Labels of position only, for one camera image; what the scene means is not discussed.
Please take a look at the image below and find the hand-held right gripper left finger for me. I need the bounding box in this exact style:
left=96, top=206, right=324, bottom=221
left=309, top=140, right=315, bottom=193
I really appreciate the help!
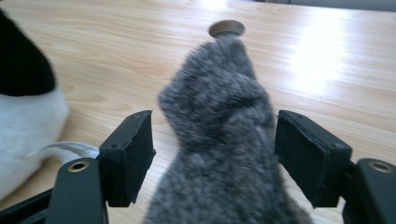
left=98, top=109, right=157, bottom=208

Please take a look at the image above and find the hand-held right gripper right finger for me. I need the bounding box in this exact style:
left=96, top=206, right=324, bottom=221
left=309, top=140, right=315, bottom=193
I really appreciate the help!
left=275, top=109, right=353, bottom=209

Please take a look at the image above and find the grey fuzzy sock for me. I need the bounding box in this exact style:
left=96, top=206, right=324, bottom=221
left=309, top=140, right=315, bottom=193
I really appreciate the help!
left=142, top=33, right=314, bottom=224

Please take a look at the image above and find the black and white panda plush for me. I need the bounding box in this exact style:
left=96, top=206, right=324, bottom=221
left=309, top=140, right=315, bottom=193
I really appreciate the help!
left=0, top=8, right=101, bottom=201

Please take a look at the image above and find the round table cable hole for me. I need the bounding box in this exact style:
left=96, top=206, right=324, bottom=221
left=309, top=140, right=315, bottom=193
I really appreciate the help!
left=207, top=19, right=247, bottom=39

